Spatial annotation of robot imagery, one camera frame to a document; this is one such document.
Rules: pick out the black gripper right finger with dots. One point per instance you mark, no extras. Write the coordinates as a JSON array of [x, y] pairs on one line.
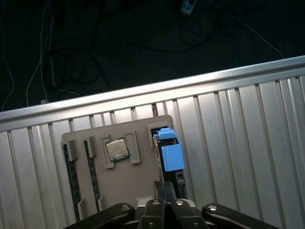
[[186, 214]]

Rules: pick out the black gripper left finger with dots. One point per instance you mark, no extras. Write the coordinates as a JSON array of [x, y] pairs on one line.
[[152, 214]]

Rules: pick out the hard disk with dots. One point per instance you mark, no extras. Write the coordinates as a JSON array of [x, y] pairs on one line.
[[172, 157]]

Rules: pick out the grey plastic parts rack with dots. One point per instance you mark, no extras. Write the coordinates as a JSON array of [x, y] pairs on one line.
[[128, 181]]

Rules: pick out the dark RAM stick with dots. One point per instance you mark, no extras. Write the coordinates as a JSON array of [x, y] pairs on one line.
[[71, 174], [93, 171]]

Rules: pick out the silver CPU chip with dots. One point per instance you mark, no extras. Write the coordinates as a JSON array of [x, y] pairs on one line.
[[116, 149]]

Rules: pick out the pale teal floor device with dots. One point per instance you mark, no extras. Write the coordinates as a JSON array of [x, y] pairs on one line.
[[188, 7]]

